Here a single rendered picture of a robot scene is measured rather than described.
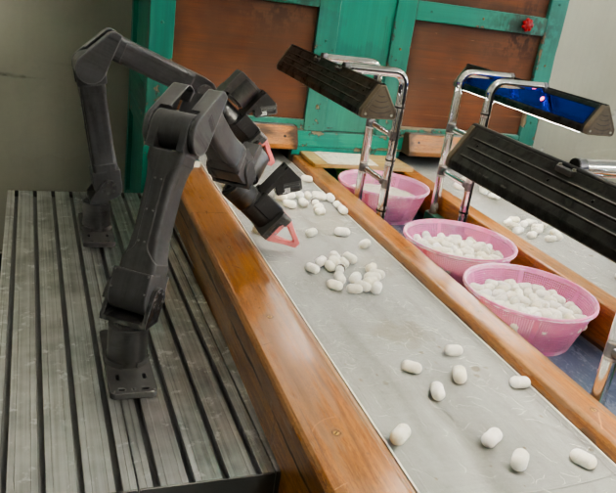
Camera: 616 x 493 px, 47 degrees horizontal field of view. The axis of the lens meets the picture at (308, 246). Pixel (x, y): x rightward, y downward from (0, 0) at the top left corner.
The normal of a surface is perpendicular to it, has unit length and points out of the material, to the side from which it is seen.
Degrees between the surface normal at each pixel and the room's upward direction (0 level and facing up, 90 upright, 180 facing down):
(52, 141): 90
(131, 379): 0
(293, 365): 0
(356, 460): 0
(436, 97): 90
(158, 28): 90
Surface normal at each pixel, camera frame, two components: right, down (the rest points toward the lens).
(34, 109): 0.34, 0.37
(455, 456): 0.14, -0.93
